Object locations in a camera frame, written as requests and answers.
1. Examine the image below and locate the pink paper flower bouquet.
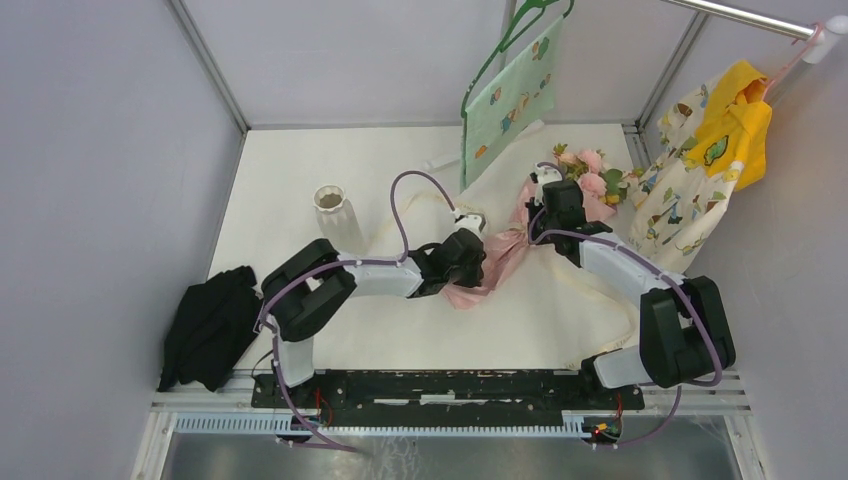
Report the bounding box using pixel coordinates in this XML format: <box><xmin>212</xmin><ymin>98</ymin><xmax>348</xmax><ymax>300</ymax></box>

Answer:
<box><xmin>443</xmin><ymin>143</ymin><xmax>644</xmax><ymax>310</ymax></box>

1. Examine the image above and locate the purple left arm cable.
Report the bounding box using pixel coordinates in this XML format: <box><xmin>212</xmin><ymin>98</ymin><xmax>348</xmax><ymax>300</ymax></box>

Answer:
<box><xmin>255</xmin><ymin>170</ymin><xmax>460</xmax><ymax>454</ymax></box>

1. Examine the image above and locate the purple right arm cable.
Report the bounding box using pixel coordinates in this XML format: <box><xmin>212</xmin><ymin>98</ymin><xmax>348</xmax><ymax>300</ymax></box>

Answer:
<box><xmin>527</xmin><ymin>161</ymin><xmax>725</xmax><ymax>450</ymax></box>

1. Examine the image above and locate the metal clothes rail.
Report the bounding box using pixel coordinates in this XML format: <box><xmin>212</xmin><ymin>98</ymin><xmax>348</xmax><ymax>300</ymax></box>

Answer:
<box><xmin>663</xmin><ymin>0</ymin><xmax>847</xmax><ymax>65</ymax></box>

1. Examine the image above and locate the pink plastic hanger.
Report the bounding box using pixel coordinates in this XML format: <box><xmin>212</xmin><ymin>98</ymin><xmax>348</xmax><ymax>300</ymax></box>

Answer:
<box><xmin>762</xmin><ymin>22</ymin><xmax>824</xmax><ymax>103</ymax></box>

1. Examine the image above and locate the green plastic hanger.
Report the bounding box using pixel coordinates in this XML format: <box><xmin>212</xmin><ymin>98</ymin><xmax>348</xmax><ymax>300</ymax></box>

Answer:
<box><xmin>460</xmin><ymin>0</ymin><xmax>559</xmax><ymax>122</ymax></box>

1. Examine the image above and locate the white ribbed ceramic vase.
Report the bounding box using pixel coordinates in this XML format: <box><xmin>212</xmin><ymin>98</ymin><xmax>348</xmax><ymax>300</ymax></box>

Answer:
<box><xmin>313</xmin><ymin>185</ymin><xmax>366</xmax><ymax>255</ymax></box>

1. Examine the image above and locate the green cartoon print cloth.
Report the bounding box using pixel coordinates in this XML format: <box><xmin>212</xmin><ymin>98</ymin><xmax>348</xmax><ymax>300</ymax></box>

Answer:
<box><xmin>459</xmin><ymin>18</ymin><xmax>565</xmax><ymax>190</ymax></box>

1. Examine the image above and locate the cream printed ribbon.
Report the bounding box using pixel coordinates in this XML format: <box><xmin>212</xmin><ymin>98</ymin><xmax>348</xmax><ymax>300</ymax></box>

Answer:
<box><xmin>362</xmin><ymin>193</ymin><xmax>637</xmax><ymax>370</ymax></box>

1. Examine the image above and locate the white slotted cable duct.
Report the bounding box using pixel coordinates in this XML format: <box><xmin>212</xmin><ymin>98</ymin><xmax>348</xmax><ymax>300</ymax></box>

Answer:
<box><xmin>173</xmin><ymin>413</ymin><xmax>595</xmax><ymax>440</ymax></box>

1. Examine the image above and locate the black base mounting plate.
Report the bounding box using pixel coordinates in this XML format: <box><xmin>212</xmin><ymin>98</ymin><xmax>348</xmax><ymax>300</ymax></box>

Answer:
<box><xmin>251</xmin><ymin>369</ymin><xmax>645</xmax><ymax>428</ymax></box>

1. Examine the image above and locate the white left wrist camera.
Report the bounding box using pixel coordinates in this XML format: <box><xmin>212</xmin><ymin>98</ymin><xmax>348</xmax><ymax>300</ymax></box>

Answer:
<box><xmin>453</xmin><ymin>209</ymin><xmax>487</xmax><ymax>240</ymax></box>

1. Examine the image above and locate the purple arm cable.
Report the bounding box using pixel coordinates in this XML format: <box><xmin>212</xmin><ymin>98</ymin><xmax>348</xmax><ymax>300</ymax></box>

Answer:
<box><xmin>527</xmin><ymin>161</ymin><xmax>725</xmax><ymax>450</ymax></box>
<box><xmin>255</xmin><ymin>170</ymin><xmax>460</xmax><ymax>454</ymax></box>

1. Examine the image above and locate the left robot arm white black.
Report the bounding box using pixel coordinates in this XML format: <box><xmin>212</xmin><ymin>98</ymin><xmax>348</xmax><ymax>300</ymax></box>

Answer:
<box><xmin>257</xmin><ymin>228</ymin><xmax>486</xmax><ymax>408</ymax></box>

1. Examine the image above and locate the yellow cartoon child shirt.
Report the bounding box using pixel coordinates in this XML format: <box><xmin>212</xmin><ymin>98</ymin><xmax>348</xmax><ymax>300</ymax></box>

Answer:
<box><xmin>627</xmin><ymin>60</ymin><xmax>773</xmax><ymax>273</ymax></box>

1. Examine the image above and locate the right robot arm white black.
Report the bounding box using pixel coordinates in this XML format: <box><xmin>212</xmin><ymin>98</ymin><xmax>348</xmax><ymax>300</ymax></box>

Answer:
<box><xmin>526</xmin><ymin>179</ymin><xmax>736</xmax><ymax>408</ymax></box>

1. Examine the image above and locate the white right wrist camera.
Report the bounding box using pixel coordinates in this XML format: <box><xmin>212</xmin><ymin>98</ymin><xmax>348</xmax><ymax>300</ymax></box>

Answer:
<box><xmin>531</xmin><ymin>164</ymin><xmax>563</xmax><ymax>203</ymax></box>

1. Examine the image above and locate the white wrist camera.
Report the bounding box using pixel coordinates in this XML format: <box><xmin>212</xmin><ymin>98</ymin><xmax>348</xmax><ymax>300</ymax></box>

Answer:
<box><xmin>531</xmin><ymin>164</ymin><xmax>563</xmax><ymax>203</ymax></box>
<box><xmin>453</xmin><ymin>209</ymin><xmax>487</xmax><ymax>240</ymax></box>

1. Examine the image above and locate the black cloth bundle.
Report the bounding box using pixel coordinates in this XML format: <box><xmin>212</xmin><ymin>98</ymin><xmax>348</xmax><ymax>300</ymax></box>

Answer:
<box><xmin>157</xmin><ymin>266</ymin><xmax>262</xmax><ymax>392</ymax></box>

